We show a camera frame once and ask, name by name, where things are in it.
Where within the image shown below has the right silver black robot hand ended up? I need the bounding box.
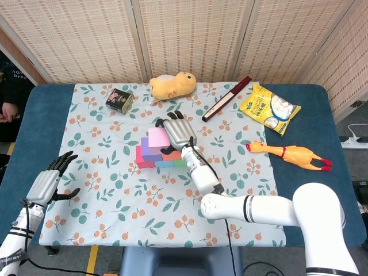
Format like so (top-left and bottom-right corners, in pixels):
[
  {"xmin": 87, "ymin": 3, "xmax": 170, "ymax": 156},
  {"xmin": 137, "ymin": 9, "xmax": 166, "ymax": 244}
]
[{"xmin": 155, "ymin": 110, "xmax": 198, "ymax": 156}]

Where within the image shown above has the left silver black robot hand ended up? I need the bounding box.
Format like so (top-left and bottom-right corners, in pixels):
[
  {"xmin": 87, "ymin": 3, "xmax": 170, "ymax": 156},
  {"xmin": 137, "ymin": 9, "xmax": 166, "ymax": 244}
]
[{"xmin": 25, "ymin": 151, "xmax": 81, "ymax": 206}]

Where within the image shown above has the pink foam cube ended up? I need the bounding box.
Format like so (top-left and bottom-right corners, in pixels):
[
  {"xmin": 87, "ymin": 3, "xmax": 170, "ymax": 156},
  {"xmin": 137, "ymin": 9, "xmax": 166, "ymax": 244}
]
[{"xmin": 148, "ymin": 127, "xmax": 171, "ymax": 149}]

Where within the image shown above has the orange foam cube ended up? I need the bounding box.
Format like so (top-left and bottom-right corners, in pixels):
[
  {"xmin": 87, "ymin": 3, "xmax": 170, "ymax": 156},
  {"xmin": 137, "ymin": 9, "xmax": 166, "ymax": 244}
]
[{"xmin": 161, "ymin": 151, "xmax": 182, "ymax": 162}]

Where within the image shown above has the purple foam cube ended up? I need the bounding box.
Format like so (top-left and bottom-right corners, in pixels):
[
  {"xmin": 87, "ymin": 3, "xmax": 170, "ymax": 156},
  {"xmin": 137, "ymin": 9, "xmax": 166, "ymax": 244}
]
[{"xmin": 140, "ymin": 137, "xmax": 164, "ymax": 163}]

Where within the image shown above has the magenta foam cube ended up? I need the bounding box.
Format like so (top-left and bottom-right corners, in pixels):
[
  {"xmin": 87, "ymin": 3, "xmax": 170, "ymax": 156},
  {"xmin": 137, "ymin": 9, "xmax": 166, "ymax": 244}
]
[{"xmin": 135, "ymin": 145, "xmax": 158, "ymax": 170}]

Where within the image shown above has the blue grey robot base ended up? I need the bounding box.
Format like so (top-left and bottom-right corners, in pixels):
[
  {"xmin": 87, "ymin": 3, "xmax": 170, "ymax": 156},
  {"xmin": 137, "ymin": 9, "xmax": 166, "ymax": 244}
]
[{"xmin": 119, "ymin": 246, "xmax": 244, "ymax": 276}]

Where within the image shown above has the yellow plush toy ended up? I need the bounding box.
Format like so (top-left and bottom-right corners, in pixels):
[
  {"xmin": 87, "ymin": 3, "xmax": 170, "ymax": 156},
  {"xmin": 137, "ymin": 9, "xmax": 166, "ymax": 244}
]
[{"xmin": 148, "ymin": 71, "xmax": 197, "ymax": 106}]

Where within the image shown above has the dark red folding fan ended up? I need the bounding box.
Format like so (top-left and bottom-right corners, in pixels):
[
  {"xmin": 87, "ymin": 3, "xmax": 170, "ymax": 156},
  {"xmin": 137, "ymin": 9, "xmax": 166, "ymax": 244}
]
[{"xmin": 201, "ymin": 75, "xmax": 252, "ymax": 122}]

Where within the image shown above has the dark blue table cover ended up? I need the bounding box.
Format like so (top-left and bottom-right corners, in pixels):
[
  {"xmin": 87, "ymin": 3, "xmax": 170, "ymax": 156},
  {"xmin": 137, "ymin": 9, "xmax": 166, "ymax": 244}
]
[{"xmin": 0, "ymin": 83, "xmax": 367, "ymax": 248}]

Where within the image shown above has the black luncheon meat tin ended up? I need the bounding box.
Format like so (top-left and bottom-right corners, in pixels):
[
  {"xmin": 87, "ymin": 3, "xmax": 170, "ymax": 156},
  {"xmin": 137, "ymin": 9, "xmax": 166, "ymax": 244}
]
[{"xmin": 105, "ymin": 88, "xmax": 135, "ymax": 115}]

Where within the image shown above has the floral print tablecloth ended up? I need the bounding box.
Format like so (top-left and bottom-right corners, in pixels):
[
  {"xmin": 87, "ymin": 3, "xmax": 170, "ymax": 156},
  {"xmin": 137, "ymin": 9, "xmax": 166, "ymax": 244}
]
[{"xmin": 39, "ymin": 82, "xmax": 288, "ymax": 248}]

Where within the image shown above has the yellow marshmallow bag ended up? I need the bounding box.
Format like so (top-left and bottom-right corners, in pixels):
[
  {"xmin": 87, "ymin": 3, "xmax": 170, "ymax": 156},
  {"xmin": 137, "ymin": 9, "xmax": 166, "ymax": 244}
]
[{"xmin": 239, "ymin": 83, "xmax": 302, "ymax": 137}]

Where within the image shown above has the person in black shirt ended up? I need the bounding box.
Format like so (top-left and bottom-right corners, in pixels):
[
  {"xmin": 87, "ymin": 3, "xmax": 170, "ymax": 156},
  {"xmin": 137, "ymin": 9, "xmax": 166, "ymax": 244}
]
[{"xmin": 0, "ymin": 50, "xmax": 37, "ymax": 141}]

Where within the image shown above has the yellow rubber chicken toy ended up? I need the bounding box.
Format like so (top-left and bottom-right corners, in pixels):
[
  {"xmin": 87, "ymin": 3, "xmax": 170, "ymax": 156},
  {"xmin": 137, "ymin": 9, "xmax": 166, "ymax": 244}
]
[{"xmin": 246, "ymin": 140, "xmax": 333, "ymax": 172}]

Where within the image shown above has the woven bamboo folding screen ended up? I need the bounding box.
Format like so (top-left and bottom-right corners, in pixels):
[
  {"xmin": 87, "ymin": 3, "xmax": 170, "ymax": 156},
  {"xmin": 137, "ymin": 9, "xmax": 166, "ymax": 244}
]
[{"xmin": 0, "ymin": 0, "xmax": 368, "ymax": 121}]

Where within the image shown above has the white power strip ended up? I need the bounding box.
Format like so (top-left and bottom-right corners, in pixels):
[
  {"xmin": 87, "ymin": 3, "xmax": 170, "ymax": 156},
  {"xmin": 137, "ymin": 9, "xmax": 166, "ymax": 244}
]
[{"xmin": 340, "ymin": 136, "xmax": 368, "ymax": 150}]

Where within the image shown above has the black box device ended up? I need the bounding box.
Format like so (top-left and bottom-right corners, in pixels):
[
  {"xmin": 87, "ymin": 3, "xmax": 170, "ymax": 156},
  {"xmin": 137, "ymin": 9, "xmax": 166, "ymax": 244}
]
[{"xmin": 352, "ymin": 179, "xmax": 368, "ymax": 215}]

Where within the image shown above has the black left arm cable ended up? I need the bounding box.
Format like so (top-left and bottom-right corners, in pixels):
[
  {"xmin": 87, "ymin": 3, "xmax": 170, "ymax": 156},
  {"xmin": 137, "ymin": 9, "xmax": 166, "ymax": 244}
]
[{"xmin": 20, "ymin": 198, "xmax": 121, "ymax": 276}]

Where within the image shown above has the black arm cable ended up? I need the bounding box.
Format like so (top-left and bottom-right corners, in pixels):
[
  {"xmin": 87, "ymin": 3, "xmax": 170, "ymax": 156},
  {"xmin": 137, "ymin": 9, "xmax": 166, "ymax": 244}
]
[
  {"xmin": 20, "ymin": 198, "xmax": 121, "ymax": 276},
  {"xmin": 188, "ymin": 136, "xmax": 236, "ymax": 276}
]

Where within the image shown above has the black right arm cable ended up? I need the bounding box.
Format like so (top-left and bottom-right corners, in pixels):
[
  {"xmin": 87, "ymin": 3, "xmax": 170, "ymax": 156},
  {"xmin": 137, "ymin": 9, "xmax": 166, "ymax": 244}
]
[{"xmin": 188, "ymin": 136, "xmax": 236, "ymax": 276}]

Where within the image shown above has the black floor cable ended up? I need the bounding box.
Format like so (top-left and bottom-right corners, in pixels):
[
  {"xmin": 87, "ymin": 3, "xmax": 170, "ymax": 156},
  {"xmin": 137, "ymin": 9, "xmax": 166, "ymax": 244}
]
[{"xmin": 243, "ymin": 261, "xmax": 291, "ymax": 276}]

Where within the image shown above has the white power cable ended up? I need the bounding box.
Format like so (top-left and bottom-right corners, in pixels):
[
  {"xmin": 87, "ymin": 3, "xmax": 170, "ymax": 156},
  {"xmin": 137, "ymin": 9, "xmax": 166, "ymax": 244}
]
[{"xmin": 347, "ymin": 123, "xmax": 368, "ymax": 139}]

